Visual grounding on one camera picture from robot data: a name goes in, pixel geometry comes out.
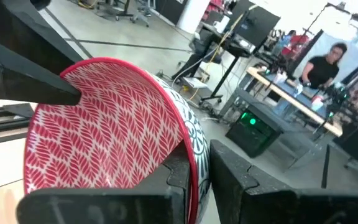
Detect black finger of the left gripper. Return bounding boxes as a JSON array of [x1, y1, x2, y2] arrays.
[[0, 0, 84, 75], [0, 34, 82, 106]]

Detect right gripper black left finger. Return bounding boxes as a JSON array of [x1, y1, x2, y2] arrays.
[[16, 141, 192, 224]]

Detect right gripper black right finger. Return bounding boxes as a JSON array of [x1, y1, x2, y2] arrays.
[[209, 139, 358, 224]]

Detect red leaf-patterned bowl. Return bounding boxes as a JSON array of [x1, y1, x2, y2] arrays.
[[22, 57, 213, 224]]

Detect thin black pole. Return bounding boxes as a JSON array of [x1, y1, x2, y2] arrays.
[[321, 144, 331, 190]]

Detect black computer tower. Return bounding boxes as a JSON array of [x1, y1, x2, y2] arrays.
[[224, 104, 284, 159]]

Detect wooden work table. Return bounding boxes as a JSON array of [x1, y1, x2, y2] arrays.
[[246, 66, 344, 138]]

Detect grey office chair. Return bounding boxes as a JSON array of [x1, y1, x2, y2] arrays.
[[131, 0, 155, 28]]

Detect person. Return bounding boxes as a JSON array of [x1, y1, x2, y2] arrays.
[[300, 42, 348, 90]]

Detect black desk stand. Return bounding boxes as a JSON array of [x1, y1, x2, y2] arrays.
[[171, 29, 254, 105]]

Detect white column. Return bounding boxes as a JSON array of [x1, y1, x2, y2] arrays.
[[175, 0, 211, 34]]

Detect black metal table frame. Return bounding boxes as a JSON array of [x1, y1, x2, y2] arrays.
[[0, 103, 37, 146]]

